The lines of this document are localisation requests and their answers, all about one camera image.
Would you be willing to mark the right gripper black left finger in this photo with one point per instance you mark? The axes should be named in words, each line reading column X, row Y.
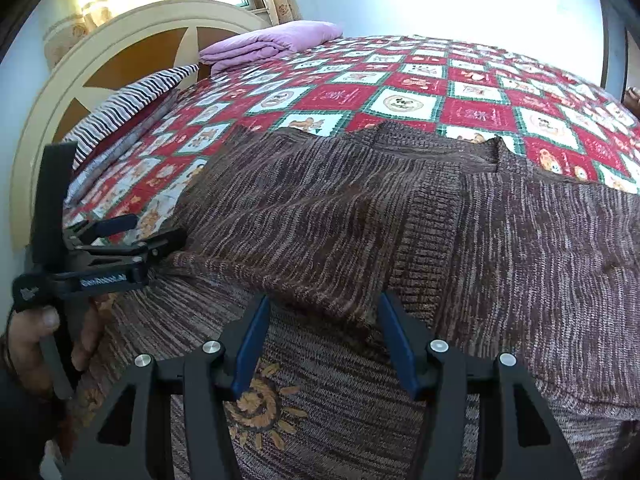
column 129, row 438

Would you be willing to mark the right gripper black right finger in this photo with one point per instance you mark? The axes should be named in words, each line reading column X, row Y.
column 517, row 437

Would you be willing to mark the brown knitted sweater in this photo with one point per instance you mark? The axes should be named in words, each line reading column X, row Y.
column 490, row 251

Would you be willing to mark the person's left hand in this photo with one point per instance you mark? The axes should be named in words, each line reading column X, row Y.
column 23, row 355

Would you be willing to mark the striped grey pillow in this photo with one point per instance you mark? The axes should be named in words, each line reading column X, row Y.
column 122, row 115

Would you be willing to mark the cream and brown headboard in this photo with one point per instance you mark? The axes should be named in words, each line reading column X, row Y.
column 131, row 46

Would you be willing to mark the folded pink blanket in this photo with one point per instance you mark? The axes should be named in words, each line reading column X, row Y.
column 267, row 44

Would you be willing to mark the red checkered cartoon bedspread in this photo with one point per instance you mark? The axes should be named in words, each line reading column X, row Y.
column 462, row 91

